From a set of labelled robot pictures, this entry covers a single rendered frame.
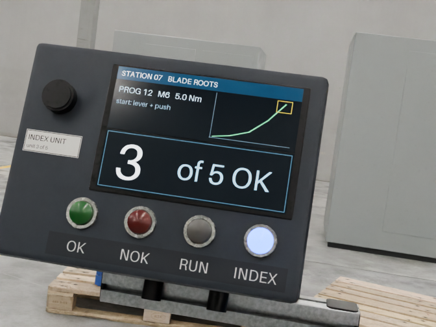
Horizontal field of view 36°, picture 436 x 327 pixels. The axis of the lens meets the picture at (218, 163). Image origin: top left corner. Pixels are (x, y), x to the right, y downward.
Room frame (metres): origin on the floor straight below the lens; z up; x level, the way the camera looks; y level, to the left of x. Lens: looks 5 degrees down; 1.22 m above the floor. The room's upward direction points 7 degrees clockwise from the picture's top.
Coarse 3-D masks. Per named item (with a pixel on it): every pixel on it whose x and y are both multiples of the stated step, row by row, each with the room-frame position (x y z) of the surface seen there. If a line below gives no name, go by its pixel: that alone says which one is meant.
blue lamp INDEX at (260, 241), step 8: (256, 224) 0.53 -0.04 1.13; (264, 224) 0.53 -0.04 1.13; (248, 232) 0.53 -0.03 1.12; (256, 232) 0.52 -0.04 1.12; (264, 232) 0.52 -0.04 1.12; (272, 232) 0.53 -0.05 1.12; (248, 240) 0.53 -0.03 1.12; (256, 240) 0.52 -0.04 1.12; (264, 240) 0.52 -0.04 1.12; (272, 240) 0.53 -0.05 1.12; (248, 248) 0.53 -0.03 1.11; (256, 248) 0.52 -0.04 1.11; (264, 248) 0.52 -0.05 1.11; (272, 248) 0.53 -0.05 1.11; (256, 256) 0.53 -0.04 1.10; (264, 256) 0.52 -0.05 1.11
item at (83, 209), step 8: (80, 200) 0.55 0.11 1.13; (88, 200) 0.55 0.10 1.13; (72, 208) 0.54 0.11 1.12; (80, 208) 0.54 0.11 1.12; (88, 208) 0.54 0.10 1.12; (96, 208) 0.55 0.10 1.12; (72, 216) 0.54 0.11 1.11; (80, 216) 0.54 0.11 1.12; (88, 216) 0.54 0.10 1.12; (96, 216) 0.55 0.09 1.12; (72, 224) 0.55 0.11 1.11; (80, 224) 0.54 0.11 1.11; (88, 224) 0.54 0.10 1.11
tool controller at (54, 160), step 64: (64, 64) 0.59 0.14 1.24; (128, 64) 0.58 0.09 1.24; (192, 64) 0.58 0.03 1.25; (64, 128) 0.57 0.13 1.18; (128, 128) 0.57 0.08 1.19; (192, 128) 0.56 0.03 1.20; (256, 128) 0.55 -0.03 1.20; (320, 128) 0.55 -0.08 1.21; (64, 192) 0.56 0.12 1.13; (128, 192) 0.55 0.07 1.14; (192, 192) 0.55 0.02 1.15; (256, 192) 0.54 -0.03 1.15; (64, 256) 0.54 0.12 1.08; (128, 256) 0.54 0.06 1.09; (192, 256) 0.53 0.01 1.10
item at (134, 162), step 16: (112, 144) 0.56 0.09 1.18; (128, 144) 0.56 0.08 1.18; (144, 144) 0.56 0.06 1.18; (160, 144) 0.56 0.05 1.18; (112, 160) 0.56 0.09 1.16; (128, 160) 0.56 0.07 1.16; (144, 160) 0.56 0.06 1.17; (112, 176) 0.56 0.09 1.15; (128, 176) 0.55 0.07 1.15; (144, 176) 0.55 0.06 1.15; (144, 192) 0.55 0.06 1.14
